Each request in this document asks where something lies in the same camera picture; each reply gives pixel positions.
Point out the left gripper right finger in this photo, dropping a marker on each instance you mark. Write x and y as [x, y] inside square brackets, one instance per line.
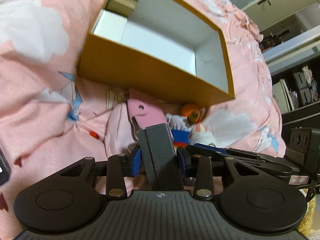
[188, 159]

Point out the white flat box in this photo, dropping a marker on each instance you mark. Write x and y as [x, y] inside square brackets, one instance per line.
[110, 26]

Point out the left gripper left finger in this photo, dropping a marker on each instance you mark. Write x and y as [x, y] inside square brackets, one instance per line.
[130, 164]

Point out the black card box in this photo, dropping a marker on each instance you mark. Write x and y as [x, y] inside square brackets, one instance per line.
[159, 158]

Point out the black shelf unit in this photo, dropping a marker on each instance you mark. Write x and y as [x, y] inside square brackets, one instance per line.
[303, 84]

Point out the blue white doll keychain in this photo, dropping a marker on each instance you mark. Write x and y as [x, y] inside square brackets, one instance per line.
[180, 127]

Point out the small gold box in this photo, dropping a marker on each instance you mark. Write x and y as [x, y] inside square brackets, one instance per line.
[121, 7]

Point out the orange crochet ball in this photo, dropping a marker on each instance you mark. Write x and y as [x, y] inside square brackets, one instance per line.
[189, 109]

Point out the pink patterned bedsheet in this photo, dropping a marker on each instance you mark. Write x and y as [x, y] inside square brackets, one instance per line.
[50, 118]

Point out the white plush toy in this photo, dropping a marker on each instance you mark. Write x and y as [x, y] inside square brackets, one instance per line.
[201, 135]

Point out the pink card holder wallet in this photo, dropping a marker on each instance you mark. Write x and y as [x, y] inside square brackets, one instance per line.
[143, 114]

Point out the orange cardboard box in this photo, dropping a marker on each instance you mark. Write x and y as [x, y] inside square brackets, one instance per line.
[168, 50]

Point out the smartphone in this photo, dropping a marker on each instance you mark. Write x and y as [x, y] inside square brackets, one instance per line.
[5, 170]

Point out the white door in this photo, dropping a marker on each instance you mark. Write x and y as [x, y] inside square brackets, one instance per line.
[266, 13]

